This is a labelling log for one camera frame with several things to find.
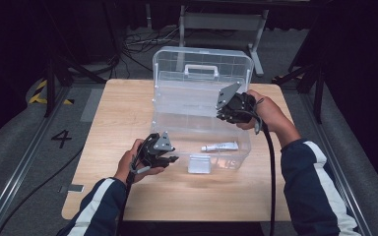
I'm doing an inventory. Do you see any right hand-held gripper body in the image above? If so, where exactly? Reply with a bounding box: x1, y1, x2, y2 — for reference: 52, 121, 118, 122
216, 82, 259, 126

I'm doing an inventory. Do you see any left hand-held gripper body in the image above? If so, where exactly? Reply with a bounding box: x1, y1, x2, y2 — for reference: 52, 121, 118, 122
137, 131, 177, 169

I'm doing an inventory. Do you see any clear plastic storage box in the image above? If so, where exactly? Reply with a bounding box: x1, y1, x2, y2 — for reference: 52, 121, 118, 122
150, 45, 255, 175

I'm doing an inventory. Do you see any red and white tube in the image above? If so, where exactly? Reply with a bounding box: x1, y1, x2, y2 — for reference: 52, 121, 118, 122
200, 141, 240, 152

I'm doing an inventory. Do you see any person's right hand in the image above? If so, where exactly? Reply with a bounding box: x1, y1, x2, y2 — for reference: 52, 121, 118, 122
235, 89, 293, 140

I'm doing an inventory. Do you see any person's left hand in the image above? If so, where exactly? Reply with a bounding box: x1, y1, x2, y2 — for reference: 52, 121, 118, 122
114, 138, 165, 185

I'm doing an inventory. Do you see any grey floor tape patch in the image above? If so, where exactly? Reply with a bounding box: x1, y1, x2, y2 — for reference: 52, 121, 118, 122
80, 88, 105, 123

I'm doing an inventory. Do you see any black tripod stand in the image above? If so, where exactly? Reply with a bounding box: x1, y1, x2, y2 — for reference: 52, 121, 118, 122
43, 48, 107, 118
272, 48, 330, 125

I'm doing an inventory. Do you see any small grey floor tape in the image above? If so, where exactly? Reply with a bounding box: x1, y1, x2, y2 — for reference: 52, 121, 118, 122
58, 184, 85, 194

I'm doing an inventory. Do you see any yellow and black floor tape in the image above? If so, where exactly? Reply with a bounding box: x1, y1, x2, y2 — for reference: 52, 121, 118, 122
29, 79, 75, 106

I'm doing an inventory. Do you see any left hand-held gripper cable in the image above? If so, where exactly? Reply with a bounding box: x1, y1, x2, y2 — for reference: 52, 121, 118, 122
115, 134, 158, 236

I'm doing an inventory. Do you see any hand-held gripper cable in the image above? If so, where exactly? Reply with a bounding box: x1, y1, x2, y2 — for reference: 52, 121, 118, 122
242, 109, 278, 236
115, 134, 158, 236

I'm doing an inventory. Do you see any right hand-held gripper cable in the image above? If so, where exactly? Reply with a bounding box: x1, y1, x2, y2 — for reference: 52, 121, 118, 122
242, 109, 278, 236

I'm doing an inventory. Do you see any grey metal table frame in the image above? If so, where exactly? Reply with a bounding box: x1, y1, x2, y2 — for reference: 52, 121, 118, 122
175, 4, 270, 78

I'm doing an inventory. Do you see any bundle of floor cables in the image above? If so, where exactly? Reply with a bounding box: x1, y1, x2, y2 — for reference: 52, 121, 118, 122
122, 28, 181, 53

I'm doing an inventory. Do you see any aluminium floor rail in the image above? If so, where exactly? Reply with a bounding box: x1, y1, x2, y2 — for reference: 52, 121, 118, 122
299, 92, 373, 236
0, 87, 72, 236

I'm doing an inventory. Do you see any black floor cable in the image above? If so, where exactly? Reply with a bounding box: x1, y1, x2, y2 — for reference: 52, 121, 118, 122
0, 147, 85, 236

